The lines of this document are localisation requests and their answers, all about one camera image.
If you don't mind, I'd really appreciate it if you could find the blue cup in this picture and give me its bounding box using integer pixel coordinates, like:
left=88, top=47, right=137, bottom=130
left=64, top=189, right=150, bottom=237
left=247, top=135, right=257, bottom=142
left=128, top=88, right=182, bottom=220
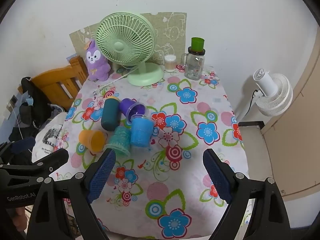
left=130, top=114, right=154, bottom=147

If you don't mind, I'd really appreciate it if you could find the white fan cable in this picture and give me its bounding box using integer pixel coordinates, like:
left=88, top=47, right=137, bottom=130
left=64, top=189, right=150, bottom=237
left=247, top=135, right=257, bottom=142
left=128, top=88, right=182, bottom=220
left=94, top=67, right=137, bottom=93

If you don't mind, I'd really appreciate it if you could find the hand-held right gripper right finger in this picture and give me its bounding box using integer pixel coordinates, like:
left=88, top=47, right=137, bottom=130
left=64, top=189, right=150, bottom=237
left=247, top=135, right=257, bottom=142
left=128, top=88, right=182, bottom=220
left=202, top=148, right=293, bottom=240

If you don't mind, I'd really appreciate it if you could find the black fan cable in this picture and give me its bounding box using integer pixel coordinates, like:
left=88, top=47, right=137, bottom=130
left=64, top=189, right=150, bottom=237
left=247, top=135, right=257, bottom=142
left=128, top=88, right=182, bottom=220
left=246, top=89, right=260, bottom=122

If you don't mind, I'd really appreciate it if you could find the purple cup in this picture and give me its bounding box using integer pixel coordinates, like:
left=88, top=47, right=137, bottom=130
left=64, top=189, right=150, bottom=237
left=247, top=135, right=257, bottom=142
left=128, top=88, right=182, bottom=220
left=119, top=98, right=147, bottom=122

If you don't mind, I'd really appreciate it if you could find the white clip fan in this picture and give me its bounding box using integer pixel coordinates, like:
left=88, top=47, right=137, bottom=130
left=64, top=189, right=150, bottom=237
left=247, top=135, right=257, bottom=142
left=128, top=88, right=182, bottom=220
left=252, top=68, right=293, bottom=117

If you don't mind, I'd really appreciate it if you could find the teal textured cup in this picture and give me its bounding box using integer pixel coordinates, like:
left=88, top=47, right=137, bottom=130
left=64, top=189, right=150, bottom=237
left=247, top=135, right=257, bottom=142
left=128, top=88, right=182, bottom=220
left=104, top=126, right=132, bottom=157

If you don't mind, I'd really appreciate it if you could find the cotton swab container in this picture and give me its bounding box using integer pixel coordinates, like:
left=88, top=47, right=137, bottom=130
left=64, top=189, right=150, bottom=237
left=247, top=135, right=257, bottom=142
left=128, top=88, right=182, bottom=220
left=164, top=55, right=177, bottom=72

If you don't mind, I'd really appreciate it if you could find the glass jar mug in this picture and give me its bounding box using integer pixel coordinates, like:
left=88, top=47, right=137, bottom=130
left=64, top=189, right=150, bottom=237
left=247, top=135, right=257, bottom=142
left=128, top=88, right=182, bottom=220
left=180, top=47, right=206, bottom=81

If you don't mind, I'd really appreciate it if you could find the printed beige wall board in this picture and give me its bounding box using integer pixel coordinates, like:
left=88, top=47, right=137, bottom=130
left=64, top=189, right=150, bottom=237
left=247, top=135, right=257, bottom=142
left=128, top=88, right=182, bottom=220
left=69, top=12, right=187, bottom=67

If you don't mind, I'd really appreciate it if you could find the floral tablecloth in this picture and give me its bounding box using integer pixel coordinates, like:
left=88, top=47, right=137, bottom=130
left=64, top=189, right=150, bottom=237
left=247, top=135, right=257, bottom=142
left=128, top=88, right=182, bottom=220
left=54, top=65, right=250, bottom=239

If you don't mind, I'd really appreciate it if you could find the wooden chair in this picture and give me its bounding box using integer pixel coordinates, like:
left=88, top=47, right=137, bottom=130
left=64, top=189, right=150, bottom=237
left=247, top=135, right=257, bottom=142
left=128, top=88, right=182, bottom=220
left=31, top=55, right=89, bottom=110

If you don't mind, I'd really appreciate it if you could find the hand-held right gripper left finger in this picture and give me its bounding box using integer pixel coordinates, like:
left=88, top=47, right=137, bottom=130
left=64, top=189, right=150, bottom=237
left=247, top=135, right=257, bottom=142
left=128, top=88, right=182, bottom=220
left=26, top=148, right=117, bottom=240

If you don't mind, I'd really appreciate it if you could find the white plastic bag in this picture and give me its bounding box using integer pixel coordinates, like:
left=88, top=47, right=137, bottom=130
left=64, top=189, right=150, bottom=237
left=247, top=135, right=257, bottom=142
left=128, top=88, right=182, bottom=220
left=31, top=112, right=69, bottom=164

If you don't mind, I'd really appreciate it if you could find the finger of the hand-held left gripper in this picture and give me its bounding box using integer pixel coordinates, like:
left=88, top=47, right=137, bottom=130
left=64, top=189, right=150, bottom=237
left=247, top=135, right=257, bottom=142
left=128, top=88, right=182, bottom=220
left=0, top=137, right=35, bottom=165
left=31, top=149, right=70, bottom=178

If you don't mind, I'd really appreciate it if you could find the green translucent cup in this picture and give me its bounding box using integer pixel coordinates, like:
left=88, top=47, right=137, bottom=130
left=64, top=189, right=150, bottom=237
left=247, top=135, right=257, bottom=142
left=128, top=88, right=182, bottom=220
left=191, top=37, right=205, bottom=52

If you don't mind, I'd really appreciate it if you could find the dark teal cup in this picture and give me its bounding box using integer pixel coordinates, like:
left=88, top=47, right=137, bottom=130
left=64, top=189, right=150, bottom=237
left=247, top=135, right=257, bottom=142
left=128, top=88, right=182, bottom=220
left=101, top=96, right=121, bottom=131

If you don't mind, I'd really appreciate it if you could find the purple plush toy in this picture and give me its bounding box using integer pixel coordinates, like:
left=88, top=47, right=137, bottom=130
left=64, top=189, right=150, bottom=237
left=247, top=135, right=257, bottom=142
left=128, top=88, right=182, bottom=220
left=84, top=39, right=111, bottom=82

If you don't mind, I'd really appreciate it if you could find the orange cup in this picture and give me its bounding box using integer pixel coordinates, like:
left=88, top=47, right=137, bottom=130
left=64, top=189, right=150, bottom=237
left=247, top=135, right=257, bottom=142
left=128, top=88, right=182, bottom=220
left=78, top=129, right=105, bottom=153

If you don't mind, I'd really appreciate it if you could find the green desk fan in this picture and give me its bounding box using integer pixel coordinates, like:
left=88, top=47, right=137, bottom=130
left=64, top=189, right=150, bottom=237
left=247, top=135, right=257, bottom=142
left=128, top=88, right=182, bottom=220
left=96, top=13, right=165, bottom=87

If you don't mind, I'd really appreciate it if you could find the beige cabinet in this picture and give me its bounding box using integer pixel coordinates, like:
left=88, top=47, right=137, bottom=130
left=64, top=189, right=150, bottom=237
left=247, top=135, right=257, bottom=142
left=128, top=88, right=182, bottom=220
left=260, top=27, right=320, bottom=202

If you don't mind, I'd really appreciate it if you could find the dark clothes pile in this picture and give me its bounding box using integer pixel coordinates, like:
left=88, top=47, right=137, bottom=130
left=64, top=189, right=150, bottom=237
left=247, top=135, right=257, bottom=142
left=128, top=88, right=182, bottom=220
left=7, top=77, right=54, bottom=140

